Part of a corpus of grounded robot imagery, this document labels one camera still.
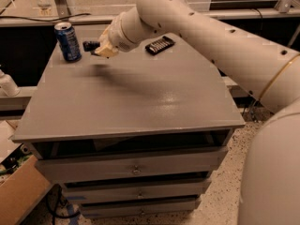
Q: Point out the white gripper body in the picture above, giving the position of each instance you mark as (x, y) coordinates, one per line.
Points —
(117, 37)

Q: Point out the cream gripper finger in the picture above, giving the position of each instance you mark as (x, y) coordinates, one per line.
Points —
(104, 36)
(106, 49)

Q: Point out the blue rxbar blueberry bar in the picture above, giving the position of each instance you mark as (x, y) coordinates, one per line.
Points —
(89, 46)

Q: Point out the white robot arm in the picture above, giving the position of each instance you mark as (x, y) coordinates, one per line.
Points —
(270, 72)

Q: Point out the blue pepsi can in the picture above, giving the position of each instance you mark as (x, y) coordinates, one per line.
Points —
(68, 41)

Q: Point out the black snack bar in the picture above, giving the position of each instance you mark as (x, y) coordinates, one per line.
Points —
(159, 45)

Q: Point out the grey drawer cabinet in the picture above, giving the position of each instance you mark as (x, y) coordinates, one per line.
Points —
(134, 102)

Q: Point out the white pipe fitting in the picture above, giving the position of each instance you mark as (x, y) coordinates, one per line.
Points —
(10, 88)

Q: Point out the middle grey drawer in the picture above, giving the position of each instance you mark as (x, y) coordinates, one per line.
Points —
(137, 191)

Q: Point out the grey drawer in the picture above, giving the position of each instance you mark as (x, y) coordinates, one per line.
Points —
(137, 191)
(80, 169)
(140, 208)

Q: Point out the top grey drawer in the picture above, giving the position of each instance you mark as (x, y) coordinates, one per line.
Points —
(80, 169)

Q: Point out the cardboard box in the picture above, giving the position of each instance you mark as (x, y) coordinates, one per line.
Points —
(21, 192)

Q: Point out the bottom grey drawer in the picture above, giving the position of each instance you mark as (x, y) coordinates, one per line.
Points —
(140, 208)

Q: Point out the metal frame rail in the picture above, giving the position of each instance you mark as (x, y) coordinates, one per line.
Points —
(91, 11)

